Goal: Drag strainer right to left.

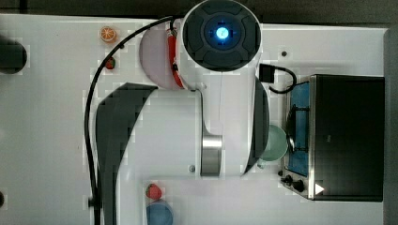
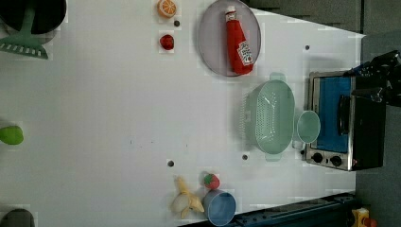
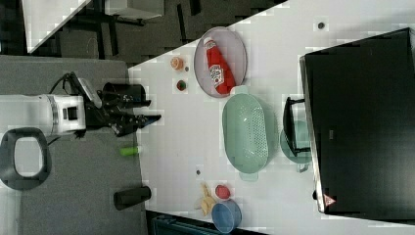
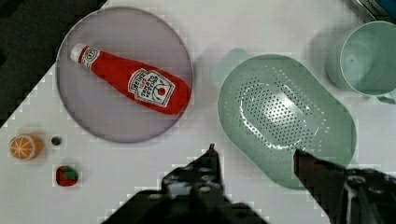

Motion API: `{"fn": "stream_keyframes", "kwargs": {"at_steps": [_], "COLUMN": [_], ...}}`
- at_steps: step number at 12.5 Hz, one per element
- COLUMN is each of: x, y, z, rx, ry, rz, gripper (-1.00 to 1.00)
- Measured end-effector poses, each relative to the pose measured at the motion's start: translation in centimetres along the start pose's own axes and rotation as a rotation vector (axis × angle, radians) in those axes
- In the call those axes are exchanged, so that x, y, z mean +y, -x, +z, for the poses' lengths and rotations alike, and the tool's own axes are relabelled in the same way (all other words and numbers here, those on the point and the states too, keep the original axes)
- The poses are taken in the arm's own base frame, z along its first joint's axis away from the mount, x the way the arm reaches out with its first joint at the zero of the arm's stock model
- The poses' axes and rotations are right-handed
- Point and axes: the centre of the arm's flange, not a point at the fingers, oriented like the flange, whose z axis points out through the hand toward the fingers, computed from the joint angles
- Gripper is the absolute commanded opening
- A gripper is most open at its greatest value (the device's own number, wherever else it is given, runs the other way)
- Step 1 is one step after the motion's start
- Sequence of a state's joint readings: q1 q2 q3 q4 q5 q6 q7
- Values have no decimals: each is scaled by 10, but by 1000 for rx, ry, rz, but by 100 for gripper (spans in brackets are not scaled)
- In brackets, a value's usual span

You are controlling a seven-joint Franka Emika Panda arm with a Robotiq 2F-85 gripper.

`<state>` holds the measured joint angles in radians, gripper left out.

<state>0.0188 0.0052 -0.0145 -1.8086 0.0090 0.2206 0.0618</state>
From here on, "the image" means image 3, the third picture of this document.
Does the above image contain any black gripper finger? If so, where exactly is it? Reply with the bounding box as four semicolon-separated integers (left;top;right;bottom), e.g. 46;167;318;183
103;93;151;108
131;115;161;128

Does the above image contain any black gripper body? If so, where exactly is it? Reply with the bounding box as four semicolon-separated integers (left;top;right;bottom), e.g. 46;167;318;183
76;78;138;137

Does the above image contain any green plastic strainer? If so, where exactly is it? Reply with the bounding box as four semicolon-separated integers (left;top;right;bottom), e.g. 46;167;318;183
222;85;278;182

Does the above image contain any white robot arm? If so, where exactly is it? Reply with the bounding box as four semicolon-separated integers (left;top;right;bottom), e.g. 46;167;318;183
1;73;161;191

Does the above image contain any green marker object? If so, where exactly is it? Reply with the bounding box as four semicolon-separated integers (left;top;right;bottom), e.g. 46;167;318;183
119;147;140;156

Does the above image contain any red green toy fruit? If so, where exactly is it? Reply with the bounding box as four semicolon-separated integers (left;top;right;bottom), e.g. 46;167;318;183
176;80;187;91

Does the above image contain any orange toy fruit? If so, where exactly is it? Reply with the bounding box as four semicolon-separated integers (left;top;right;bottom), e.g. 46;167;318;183
170;57;184;71

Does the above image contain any red ketchup bottle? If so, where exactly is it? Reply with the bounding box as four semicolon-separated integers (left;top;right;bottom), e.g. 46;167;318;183
204;37;236;95

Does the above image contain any grey oval plate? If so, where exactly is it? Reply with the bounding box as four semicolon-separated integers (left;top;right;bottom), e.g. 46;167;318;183
194;27;247;98

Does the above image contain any blue bowl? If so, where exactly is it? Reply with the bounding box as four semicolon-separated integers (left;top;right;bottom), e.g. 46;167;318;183
211;200;242;233

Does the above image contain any green mug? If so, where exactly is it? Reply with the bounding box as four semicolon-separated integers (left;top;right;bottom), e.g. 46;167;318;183
280;120;312;173

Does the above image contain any black toaster oven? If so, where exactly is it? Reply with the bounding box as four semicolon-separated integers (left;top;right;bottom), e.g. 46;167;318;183
300;28;415;223

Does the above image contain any black cylinder post upper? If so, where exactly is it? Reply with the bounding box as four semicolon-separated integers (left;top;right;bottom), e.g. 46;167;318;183
102;82;146;102

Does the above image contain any black cylinder post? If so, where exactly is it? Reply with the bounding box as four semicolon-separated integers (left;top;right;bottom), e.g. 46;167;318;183
102;82;146;102
114;186;152;211

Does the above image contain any black cable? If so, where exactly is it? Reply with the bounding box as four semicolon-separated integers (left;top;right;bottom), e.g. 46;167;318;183
48;72;79;96

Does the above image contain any black cylinder post lower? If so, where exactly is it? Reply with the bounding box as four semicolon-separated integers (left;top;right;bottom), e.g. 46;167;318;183
114;186;152;211

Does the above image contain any black oven door handle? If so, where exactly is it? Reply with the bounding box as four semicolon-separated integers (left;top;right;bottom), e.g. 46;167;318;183
283;97;310;157

